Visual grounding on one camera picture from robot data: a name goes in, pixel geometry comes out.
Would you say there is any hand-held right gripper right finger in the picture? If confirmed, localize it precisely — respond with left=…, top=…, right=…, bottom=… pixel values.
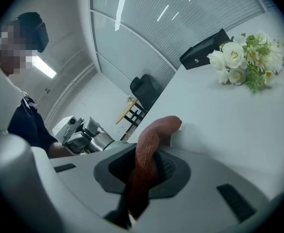
left=129, top=148, right=272, bottom=233

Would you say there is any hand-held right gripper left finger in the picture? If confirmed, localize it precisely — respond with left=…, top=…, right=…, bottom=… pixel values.
left=31, top=142, right=138, bottom=233

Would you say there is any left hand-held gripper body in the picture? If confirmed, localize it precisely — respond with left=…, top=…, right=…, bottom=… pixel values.
left=51, top=115, right=87, bottom=146

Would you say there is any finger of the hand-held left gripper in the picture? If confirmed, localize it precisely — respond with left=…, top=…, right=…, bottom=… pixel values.
left=63, top=132, right=94, bottom=155
left=83, top=116, right=108, bottom=137

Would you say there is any brown cloth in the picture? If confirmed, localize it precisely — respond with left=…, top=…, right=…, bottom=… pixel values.
left=126, top=115, right=183, bottom=220

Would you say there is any person's left forearm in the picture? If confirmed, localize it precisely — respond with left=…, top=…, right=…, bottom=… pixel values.
left=48, top=141, right=71, bottom=159

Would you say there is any round wooden table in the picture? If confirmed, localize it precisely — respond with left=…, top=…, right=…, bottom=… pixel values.
left=115, top=97, right=149, bottom=140

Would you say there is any navy shirt white print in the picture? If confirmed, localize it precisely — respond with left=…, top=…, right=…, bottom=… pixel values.
left=7, top=97, right=60, bottom=155

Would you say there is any black office chair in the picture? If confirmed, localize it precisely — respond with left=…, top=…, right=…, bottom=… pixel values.
left=129, top=74, right=166, bottom=111

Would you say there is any ceiling light panel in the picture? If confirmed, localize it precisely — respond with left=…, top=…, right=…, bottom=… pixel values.
left=31, top=55, right=58, bottom=79

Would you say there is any person's head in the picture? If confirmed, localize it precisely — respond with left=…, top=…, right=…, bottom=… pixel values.
left=0, top=20, right=39, bottom=77

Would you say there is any black rectangular box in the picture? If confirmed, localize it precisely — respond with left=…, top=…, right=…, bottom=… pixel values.
left=180, top=28, right=231, bottom=70

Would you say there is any white flower bouquet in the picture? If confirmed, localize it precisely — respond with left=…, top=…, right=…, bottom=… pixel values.
left=206, top=30, right=284, bottom=93

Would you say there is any black head-mounted camera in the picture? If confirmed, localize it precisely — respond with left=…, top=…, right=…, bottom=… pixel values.
left=17, top=12, right=50, bottom=53

